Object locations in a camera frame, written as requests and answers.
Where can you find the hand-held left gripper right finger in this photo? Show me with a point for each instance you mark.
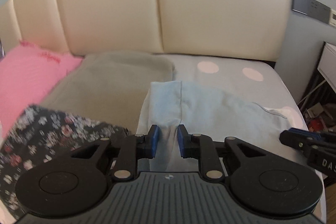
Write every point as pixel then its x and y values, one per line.
pixel 182 141

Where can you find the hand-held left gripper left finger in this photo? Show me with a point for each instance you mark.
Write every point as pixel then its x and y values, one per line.
pixel 155 141

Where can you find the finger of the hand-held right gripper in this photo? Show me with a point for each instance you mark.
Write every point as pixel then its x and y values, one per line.
pixel 291 138
pixel 309 134

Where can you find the light blue cloth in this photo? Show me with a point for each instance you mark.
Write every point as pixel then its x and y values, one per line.
pixel 210 106

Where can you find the red object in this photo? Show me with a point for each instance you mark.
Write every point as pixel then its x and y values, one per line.
pixel 316 124

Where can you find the beige folded cloth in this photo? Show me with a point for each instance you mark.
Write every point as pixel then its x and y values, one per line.
pixel 113 82

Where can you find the white nightstand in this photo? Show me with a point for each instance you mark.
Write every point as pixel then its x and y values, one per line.
pixel 328 61

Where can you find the bed with pink-dotted sheet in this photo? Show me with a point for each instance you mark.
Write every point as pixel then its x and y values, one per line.
pixel 231 69

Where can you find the dark floral folded cloth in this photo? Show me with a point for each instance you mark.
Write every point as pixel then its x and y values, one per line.
pixel 52 129

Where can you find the pink pillow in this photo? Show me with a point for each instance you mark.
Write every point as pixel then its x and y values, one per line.
pixel 31 77

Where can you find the cream padded headboard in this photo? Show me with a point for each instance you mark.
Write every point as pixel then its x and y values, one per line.
pixel 210 3

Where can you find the white wall thermostat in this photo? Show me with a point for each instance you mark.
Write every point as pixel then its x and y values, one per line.
pixel 332 17

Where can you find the grey wall panel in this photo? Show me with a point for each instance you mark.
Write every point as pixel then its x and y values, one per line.
pixel 309 5

